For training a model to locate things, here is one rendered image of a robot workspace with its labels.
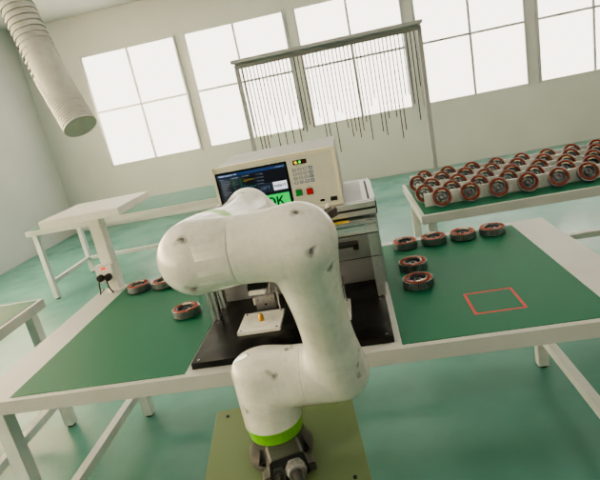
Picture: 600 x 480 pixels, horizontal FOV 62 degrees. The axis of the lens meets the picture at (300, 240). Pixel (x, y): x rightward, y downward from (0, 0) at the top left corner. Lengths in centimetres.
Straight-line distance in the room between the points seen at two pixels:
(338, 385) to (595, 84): 805
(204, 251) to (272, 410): 46
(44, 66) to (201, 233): 210
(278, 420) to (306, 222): 52
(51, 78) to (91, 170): 639
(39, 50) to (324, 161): 160
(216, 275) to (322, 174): 103
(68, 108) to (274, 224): 202
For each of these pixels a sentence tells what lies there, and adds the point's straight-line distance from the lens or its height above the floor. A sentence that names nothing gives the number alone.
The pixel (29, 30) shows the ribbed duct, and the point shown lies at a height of 203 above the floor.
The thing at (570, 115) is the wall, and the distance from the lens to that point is 869.
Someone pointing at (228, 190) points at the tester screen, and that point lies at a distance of 178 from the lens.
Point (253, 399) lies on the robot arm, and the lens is 108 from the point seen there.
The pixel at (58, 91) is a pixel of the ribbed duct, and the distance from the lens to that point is 271.
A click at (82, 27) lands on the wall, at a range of 895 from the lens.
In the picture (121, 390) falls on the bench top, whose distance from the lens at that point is 174.
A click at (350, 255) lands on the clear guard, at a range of 151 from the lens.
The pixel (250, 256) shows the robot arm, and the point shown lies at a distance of 73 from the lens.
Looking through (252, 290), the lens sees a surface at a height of 88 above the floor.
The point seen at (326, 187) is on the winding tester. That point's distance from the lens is 174.
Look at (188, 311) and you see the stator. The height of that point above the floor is 78.
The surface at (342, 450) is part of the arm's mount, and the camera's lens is 119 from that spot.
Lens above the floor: 150
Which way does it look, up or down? 16 degrees down
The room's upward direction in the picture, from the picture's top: 12 degrees counter-clockwise
